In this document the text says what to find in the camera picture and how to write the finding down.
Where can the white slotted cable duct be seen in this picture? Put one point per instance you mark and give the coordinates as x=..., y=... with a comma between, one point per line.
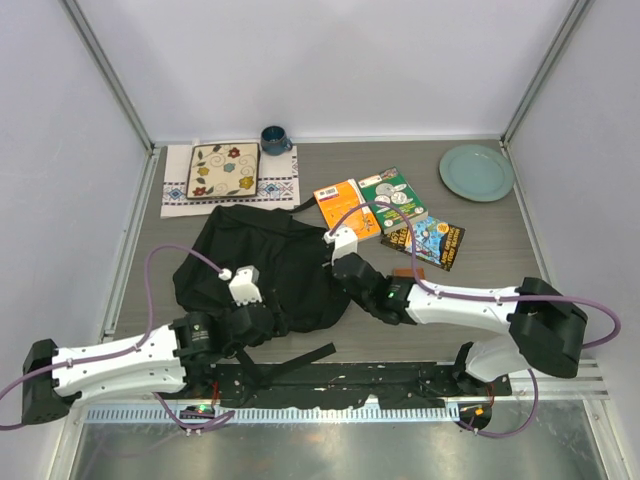
x=370, y=413

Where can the white patterned placemat cloth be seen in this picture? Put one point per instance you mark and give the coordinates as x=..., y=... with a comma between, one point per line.
x=277, y=185

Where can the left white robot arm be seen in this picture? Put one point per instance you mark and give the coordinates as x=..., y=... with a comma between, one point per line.
x=169, y=359

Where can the green paperback book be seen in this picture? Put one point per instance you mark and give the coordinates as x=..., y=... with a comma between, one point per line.
x=390, y=187

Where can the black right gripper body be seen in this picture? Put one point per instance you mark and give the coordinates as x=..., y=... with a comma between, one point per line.
x=367, y=303

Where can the brown leather wallet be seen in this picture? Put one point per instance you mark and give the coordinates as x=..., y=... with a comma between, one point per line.
x=408, y=273

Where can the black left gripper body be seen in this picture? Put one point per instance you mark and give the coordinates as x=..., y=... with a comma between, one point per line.
x=233, y=350

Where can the orange paperback book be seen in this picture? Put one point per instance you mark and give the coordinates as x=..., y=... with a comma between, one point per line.
x=338, y=199

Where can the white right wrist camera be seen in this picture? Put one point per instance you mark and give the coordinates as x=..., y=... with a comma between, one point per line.
x=344, y=241

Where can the square floral ceramic plate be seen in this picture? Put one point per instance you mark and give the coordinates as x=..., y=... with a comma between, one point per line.
x=223, y=170

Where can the round teal plate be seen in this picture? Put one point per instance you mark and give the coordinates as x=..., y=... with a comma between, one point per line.
x=477, y=173

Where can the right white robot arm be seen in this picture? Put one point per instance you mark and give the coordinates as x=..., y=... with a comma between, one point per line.
x=533, y=326

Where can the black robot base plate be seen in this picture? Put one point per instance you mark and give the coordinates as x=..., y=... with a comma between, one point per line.
x=340, y=386

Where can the blue ceramic mug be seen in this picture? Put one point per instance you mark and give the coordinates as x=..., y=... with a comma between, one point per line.
x=275, y=141

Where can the black comic cover book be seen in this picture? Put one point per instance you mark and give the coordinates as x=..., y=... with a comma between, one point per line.
x=437, y=242

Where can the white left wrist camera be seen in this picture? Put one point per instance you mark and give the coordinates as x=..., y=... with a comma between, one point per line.
x=242, y=285

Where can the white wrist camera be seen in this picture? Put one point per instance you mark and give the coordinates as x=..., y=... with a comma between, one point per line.
x=242, y=285
x=344, y=241

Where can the black fabric backpack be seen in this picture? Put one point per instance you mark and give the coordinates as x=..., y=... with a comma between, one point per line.
x=292, y=258

